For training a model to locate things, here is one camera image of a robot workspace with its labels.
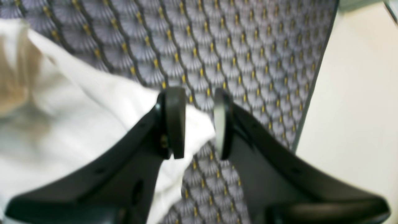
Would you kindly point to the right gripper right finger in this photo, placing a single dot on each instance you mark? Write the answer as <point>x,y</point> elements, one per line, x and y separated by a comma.
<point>278,186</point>

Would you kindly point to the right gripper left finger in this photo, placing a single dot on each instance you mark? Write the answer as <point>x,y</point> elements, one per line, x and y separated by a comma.
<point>117,187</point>

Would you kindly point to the white T-shirt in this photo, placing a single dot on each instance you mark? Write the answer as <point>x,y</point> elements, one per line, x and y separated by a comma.
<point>57,113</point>

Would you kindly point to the fan-patterned table cloth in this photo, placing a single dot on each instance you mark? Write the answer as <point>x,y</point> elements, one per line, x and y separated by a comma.
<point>265,53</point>

